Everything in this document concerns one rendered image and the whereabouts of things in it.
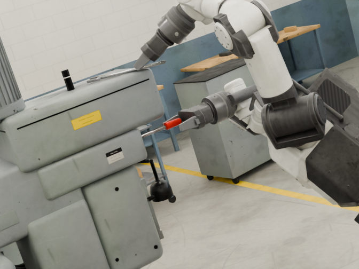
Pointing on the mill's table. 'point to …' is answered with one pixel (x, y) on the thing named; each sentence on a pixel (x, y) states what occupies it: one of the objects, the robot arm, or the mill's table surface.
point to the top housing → (79, 118)
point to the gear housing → (92, 164)
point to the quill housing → (123, 220)
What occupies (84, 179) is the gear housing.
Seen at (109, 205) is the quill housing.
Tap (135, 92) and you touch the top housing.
